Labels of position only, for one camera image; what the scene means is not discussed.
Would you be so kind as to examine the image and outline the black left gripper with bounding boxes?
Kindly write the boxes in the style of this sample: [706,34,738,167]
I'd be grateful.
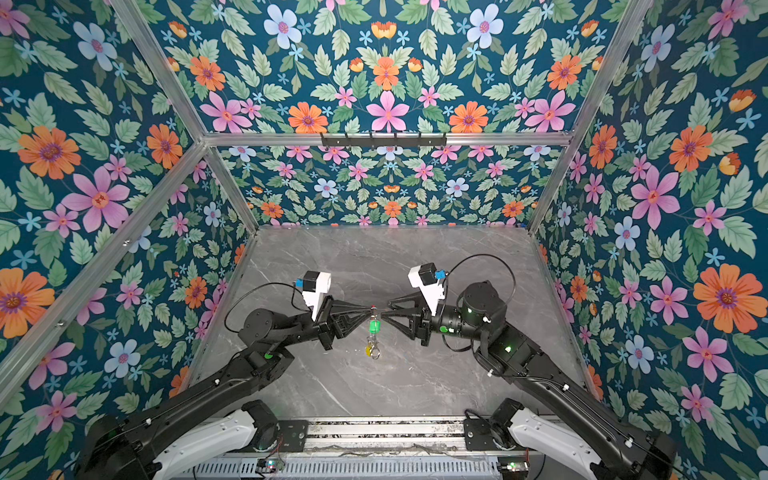
[275,294,372,354]

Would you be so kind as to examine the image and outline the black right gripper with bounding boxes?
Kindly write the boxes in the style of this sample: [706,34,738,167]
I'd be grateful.
[384,292,491,350]

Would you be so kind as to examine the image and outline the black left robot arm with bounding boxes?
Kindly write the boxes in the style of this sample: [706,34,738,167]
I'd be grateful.
[74,298,376,479]

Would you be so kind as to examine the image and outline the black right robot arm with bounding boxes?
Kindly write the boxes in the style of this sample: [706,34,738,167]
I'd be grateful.
[380,281,677,479]

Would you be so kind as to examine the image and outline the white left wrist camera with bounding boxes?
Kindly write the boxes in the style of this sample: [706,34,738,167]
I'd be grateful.
[295,270,332,321]

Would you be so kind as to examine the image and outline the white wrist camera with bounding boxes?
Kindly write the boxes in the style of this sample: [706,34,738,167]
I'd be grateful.
[295,270,332,321]
[408,263,447,316]

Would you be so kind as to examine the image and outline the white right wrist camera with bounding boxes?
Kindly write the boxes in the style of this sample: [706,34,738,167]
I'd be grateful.
[408,263,447,316]

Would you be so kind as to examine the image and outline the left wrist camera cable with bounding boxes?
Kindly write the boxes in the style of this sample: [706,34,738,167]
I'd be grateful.
[223,281,301,335]

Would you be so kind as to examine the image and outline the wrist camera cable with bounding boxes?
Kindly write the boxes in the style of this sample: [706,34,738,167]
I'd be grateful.
[223,281,301,335]
[445,253,518,307]

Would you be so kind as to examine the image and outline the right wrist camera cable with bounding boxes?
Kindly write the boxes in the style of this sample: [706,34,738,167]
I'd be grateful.
[445,253,518,307]

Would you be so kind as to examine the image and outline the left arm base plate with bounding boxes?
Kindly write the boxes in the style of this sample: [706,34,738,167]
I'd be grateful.
[268,420,309,453]

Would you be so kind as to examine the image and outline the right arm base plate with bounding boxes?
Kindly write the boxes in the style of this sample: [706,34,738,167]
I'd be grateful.
[463,413,517,451]

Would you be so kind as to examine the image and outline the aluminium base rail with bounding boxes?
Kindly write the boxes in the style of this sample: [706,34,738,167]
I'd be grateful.
[161,415,607,480]

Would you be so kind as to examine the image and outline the black wall hook rail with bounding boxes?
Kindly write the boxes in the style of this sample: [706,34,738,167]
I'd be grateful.
[320,133,448,148]

